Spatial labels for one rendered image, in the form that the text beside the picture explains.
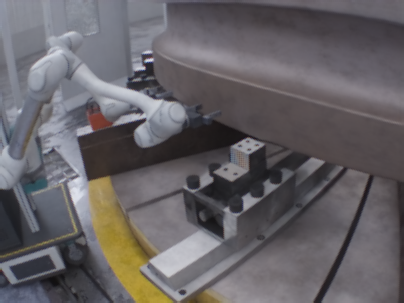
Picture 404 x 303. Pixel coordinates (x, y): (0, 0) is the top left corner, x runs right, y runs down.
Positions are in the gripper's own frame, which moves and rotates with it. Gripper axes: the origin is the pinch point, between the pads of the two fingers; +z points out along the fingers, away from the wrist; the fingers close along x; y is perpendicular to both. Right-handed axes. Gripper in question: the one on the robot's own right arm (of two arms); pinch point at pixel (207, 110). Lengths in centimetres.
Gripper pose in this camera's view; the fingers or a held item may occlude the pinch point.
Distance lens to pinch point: 168.5
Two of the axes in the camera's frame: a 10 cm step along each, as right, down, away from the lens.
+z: 7.6, -3.7, 5.4
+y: 0.7, 8.7, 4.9
